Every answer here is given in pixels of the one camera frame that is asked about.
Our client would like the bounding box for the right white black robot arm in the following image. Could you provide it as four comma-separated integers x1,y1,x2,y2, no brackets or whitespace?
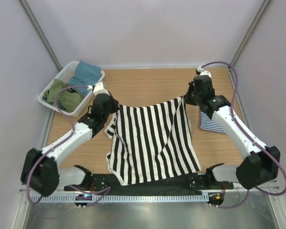
185,75,280,189

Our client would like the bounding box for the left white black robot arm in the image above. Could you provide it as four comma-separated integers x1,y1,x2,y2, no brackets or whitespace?
20,93,119,197

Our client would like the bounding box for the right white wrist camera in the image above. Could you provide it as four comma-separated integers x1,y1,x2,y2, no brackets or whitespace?
195,66,212,78

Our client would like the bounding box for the olive green garment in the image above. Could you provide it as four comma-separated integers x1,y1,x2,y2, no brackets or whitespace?
42,79,83,113

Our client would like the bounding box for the black white striped garment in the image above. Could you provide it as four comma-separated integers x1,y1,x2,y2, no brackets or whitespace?
105,96,201,186

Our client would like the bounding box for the dark striped garment in basket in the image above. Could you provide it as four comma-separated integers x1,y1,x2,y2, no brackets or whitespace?
67,84,86,98

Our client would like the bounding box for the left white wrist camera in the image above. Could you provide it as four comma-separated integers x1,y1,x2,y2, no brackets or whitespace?
87,82,110,96

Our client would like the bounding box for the white slotted cable duct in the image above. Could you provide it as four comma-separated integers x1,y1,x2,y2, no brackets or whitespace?
41,193,209,203

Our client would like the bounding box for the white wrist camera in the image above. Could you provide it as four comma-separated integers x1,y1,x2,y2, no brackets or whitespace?
195,66,212,78
87,82,110,96

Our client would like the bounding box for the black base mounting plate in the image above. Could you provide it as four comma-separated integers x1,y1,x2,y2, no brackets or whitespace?
63,173,234,195

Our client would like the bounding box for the teal folded cloth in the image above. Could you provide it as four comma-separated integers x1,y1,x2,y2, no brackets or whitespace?
68,61,102,87

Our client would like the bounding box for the blue white striped tank top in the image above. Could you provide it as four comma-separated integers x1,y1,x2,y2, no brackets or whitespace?
199,111,225,134

